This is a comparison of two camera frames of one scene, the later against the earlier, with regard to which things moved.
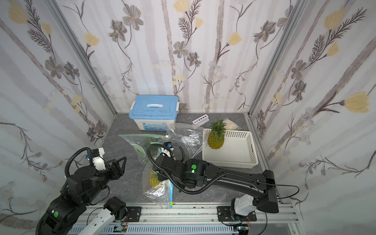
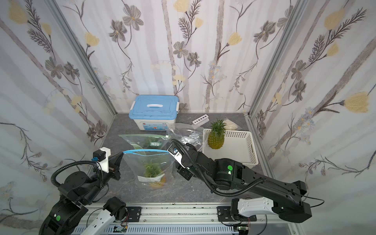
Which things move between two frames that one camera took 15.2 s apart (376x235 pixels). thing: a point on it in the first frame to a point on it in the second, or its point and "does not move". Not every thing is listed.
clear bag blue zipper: (161, 191) to (151, 168)
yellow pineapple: (216, 136) does not move
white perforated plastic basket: (238, 150) does not move
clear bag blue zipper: (190, 137) does not move
